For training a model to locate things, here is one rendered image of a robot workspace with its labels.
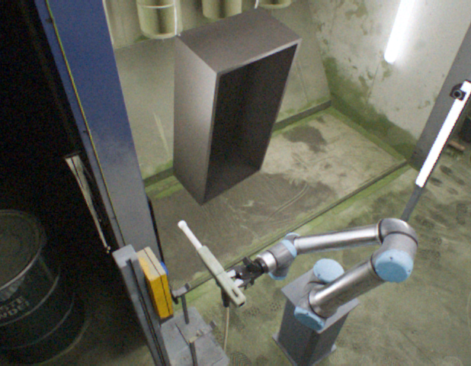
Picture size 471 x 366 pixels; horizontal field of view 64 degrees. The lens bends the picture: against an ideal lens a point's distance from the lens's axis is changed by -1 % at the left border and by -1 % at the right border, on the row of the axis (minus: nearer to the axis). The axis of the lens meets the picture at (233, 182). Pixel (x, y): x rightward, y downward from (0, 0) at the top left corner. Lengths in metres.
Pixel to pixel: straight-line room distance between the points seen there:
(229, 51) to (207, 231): 1.62
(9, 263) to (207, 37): 1.55
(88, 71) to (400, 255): 1.19
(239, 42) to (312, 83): 2.37
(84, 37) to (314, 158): 2.94
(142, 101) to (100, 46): 2.20
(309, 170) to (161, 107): 1.51
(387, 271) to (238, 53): 1.24
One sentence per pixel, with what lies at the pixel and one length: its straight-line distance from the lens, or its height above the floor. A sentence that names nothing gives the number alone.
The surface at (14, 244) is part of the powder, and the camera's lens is 2.37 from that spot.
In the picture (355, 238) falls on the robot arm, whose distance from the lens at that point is 1.64.
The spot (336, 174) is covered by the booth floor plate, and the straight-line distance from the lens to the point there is 3.75.
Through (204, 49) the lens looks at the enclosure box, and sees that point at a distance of 2.02.
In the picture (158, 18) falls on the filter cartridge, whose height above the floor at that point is 1.41.
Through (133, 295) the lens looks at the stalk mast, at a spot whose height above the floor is 1.48.
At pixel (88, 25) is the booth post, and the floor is 2.09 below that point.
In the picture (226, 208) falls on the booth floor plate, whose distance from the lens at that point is 3.31.
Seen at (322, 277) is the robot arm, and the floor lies 0.92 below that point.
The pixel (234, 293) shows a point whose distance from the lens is 1.52.
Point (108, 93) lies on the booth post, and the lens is 1.36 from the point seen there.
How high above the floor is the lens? 2.54
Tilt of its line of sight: 45 degrees down
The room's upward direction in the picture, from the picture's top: 1 degrees clockwise
